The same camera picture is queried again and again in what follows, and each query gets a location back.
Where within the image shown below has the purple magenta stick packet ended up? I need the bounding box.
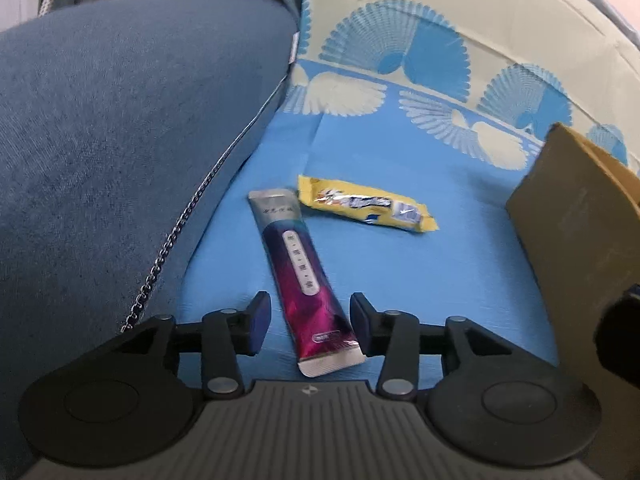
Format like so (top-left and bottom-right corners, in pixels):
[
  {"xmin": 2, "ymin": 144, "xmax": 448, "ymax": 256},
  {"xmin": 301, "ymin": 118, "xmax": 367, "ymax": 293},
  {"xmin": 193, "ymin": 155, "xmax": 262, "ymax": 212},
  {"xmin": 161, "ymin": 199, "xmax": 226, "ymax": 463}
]
[{"xmin": 247, "ymin": 188, "xmax": 363, "ymax": 378}]

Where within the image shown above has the blue denim pillow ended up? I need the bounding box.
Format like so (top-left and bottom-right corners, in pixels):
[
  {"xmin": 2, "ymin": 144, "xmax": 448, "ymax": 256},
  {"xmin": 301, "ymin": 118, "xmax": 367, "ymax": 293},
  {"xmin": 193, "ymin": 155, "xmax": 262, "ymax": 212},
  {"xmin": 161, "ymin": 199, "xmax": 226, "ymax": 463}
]
[{"xmin": 0, "ymin": 0, "xmax": 301, "ymax": 461}]

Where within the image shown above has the blue fan-print bed sheet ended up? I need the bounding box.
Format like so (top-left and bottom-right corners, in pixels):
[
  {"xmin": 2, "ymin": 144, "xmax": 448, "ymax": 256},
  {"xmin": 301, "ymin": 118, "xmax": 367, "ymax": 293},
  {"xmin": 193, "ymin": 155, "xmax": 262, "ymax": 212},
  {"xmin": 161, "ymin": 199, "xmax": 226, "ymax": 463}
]
[{"xmin": 180, "ymin": 0, "xmax": 640, "ymax": 396}]

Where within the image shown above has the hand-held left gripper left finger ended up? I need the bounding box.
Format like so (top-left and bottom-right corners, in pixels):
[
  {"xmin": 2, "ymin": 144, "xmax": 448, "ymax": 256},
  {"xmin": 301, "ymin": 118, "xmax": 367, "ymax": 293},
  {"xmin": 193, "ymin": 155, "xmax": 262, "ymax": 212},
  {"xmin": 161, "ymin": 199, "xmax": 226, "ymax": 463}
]
[{"xmin": 97, "ymin": 291, "xmax": 273, "ymax": 402}]

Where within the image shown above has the yellow snack packet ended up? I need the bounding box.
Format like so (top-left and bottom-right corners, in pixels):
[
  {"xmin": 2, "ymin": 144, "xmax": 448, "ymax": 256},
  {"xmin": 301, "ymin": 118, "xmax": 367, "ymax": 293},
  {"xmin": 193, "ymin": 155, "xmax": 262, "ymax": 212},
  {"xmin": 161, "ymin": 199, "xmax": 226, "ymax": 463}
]
[{"xmin": 297, "ymin": 175, "xmax": 440, "ymax": 234}]

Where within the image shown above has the cardboard box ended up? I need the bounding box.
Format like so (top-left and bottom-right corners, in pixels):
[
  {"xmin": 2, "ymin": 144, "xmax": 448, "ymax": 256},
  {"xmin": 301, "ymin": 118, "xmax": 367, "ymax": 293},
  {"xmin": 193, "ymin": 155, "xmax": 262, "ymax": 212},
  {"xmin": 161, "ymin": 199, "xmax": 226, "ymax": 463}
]
[{"xmin": 505, "ymin": 122, "xmax": 640, "ymax": 480}]

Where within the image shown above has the metal chain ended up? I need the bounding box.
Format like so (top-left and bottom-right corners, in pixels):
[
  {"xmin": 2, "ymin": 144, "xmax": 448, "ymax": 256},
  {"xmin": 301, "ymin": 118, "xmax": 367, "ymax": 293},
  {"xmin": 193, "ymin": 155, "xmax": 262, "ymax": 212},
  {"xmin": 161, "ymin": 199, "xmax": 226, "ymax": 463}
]
[{"xmin": 120, "ymin": 135, "xmax": 241, "ymax": 333}]

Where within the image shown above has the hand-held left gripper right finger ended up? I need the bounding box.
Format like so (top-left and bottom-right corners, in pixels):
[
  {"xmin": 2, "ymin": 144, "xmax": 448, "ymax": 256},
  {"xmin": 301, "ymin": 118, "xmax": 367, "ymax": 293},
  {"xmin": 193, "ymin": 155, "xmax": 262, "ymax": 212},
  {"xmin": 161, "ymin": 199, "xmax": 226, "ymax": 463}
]
[{"xmin": 349, "ymin": 292, "xmax": 526, "ymax": 402}]

